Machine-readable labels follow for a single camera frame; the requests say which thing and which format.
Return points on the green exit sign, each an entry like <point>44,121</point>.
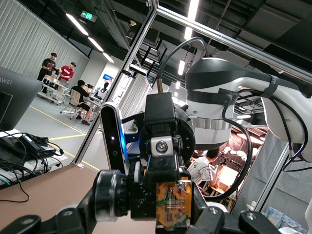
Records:
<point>88,16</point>

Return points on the blue wall sign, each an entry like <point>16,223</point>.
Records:
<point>108,77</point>

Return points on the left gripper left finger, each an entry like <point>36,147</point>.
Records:
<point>48,223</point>

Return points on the blue and white packages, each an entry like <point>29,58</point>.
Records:
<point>285,219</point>

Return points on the seated person in black clothes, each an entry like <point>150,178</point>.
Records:
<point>79,93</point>

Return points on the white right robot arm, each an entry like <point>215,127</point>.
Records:
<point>212,112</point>

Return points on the slanted aluminium frame post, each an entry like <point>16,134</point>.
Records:
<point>112,97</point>

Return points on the black power adapter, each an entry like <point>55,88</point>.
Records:
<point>36,146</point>

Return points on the standing person in black shirt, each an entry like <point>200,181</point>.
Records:
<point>47,67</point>

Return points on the long ceiling light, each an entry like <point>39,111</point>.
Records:
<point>108,57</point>
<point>77,24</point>
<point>95,44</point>
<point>191,19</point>

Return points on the dark computer monitor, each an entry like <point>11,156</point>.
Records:
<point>22,97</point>

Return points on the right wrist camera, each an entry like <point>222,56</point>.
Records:
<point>112,126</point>

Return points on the short ceiling light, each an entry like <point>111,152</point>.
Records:
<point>181,67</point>

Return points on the standing person in red shirt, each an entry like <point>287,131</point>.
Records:
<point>66,73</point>

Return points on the seated person in white shirt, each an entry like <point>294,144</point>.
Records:
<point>201,168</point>

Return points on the white office chair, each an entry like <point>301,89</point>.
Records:
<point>73,102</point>

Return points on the black frame-mounted camera bar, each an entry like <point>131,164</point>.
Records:
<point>138,69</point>

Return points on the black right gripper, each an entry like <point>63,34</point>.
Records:
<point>159,109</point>

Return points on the white trolley cart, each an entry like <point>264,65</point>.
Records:
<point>54,90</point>

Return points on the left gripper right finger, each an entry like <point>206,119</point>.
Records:
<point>219,224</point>

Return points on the long aluminium frame beam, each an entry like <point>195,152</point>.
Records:
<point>219,36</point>

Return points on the short aluminium frame post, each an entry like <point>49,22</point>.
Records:
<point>269,185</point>

